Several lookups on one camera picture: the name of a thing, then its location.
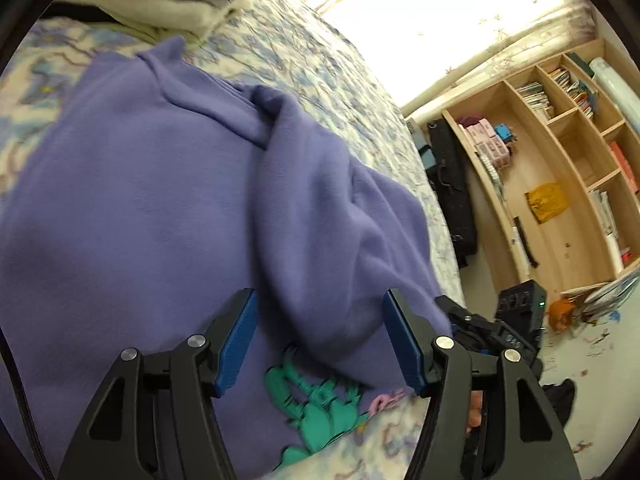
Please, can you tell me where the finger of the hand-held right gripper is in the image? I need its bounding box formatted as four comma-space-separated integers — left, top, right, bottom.
434, 295, 499, 356

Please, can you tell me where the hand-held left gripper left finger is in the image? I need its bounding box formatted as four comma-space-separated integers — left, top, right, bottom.
57, 287, 261, 480

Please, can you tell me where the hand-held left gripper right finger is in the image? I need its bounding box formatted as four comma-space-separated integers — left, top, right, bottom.
382, 288, 583, 480

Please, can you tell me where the purple hoodie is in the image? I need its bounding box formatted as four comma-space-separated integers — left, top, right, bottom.
0, 35, 453, 480

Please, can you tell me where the person's right hand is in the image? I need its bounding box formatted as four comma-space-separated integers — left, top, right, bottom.
467, 391, 485, 433

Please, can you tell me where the orange toy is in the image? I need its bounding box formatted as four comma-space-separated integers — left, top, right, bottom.
547, 297, 581, 333

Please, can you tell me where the black remote control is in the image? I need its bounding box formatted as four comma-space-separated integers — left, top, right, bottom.
514, 216, 540, 268

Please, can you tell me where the wooden shelf unit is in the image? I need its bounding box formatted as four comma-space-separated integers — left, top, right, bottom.
405, 37, 640, 301

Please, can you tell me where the pile of drawing papers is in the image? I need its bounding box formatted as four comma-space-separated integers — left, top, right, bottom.
580, 270, 640, 322

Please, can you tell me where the black cloth on floor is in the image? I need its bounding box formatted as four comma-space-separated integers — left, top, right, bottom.
542, 379, 577, 426

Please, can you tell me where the yellow cloth on shelf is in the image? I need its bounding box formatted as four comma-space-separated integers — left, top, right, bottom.
524, 182, 571, 225

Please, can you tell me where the row of white books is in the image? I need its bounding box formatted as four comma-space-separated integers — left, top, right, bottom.
587, 190, 636, 266

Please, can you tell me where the black long case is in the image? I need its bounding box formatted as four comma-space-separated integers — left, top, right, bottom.
425, 119, 478, 268

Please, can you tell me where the stack of pink boxes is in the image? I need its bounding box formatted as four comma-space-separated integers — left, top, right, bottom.
464, 119, 513, 171

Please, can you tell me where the white and blue box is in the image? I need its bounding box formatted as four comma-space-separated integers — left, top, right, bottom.
412, 142, 434, 171

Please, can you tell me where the blue toy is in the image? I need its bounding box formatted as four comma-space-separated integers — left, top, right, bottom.
494, 122, 519, 147

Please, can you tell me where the orange book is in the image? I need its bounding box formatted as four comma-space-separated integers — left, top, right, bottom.
607, 140, 640, 193

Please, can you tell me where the row of thin books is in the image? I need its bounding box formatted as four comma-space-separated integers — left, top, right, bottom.
517, 82, 556, 121

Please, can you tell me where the row of colourful books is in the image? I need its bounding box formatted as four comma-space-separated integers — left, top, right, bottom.
547, 67, 598, 118

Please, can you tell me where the white paper roll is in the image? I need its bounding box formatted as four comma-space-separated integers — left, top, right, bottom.
587, 57, 640, 136

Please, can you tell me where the green book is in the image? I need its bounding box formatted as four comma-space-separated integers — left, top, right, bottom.
565, 52, 596, 78

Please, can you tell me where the white leaf print curtain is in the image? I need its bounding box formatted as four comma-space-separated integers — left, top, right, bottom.
300, 0, 601, 111

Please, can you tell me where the cat print fleece blanket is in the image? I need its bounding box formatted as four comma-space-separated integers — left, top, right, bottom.
0, 0, 466, 480

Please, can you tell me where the cream folded cloth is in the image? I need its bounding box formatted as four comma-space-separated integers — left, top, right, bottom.
52, 0, 253, 43

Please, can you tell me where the white bead string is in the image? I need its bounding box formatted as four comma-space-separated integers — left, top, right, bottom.
477, 152, 506, 196

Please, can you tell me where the black cable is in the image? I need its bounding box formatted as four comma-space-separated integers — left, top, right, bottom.
0, 327, 56, 480

